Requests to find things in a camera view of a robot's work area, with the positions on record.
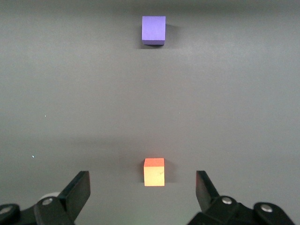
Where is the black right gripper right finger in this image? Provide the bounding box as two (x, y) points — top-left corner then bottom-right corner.
(187, 170), (296, 225)

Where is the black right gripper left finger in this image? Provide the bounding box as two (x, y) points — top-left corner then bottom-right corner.
(0, 170), (91, 225)

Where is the orange cube block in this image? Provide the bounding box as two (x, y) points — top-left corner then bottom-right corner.
(143, 157), (165, 187)

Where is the purple cube block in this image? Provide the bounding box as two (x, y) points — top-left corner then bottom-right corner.
(142, 15), (166, 46)

